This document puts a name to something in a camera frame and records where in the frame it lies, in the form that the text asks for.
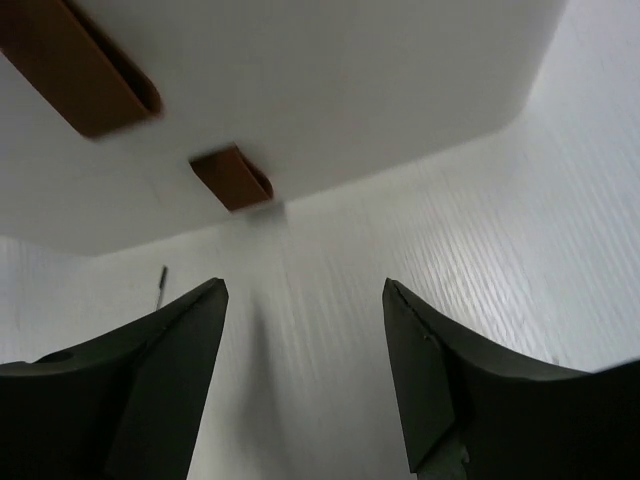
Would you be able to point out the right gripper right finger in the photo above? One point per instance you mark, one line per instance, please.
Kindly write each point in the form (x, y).
(471, 408)

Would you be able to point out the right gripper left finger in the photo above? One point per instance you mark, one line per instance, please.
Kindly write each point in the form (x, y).
(125, 405)

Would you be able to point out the thin black green screwdriver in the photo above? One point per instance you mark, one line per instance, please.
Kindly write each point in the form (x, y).
(161, 287)

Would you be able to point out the white drawer cabinet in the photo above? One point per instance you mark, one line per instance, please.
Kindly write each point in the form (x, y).
(314, 93)

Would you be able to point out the brown bottom drawer handle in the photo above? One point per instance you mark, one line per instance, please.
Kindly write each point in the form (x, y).
(233, 179)

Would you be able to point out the brown drawer handle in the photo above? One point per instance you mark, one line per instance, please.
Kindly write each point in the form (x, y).
(76, 67)
(233, 179)

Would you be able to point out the brown middle drawer handle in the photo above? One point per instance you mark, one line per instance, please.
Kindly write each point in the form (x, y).
(76, 67)

